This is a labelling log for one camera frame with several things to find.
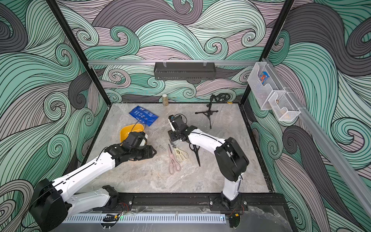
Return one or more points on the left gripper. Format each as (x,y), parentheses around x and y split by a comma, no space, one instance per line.
(149,152)

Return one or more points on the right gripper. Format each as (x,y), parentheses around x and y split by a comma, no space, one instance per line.
(177,135)

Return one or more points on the cream kitchen shears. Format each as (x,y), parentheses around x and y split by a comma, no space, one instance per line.
(179,154)

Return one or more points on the large black scissors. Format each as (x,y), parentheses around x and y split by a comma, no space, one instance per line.
(195,149)

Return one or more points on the yellow storage box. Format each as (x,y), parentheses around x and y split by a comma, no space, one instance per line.
(125,131)

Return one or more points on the pink handled scissors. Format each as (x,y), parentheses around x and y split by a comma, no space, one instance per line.
(174,166)

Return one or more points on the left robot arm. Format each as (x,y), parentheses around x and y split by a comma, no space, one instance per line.
(54,201)

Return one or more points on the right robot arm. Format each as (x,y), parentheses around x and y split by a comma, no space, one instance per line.
(231,159)

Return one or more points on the black mini tripod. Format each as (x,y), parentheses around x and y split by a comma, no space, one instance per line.
(219,98)

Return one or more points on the small beige bottle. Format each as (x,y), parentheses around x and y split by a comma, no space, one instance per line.
(165,100)

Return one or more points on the blue snack packet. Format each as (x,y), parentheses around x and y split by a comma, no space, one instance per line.
(143,115)

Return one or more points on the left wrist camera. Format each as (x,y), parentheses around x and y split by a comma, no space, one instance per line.
(136,139)

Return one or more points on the black wall shelf basket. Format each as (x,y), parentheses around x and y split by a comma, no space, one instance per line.
(185,71)

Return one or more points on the white perforated cable duct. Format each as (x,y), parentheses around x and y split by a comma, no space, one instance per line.
(151,218)

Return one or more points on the large clear wall bin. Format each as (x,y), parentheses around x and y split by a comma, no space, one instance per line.
(262,83)

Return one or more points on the aluminium wall rail back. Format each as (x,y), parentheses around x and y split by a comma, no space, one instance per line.
(165,62)

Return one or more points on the aluminium wall rail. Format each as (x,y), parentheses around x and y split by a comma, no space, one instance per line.
(165,62)
(343,167)

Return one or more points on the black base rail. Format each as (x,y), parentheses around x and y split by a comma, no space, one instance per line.
(211,201)

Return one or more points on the small clear wall bin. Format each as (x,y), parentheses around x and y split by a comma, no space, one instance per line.
(283,106)

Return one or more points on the aluminium wall rail right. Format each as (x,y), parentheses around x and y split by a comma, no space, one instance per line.
(343,167)

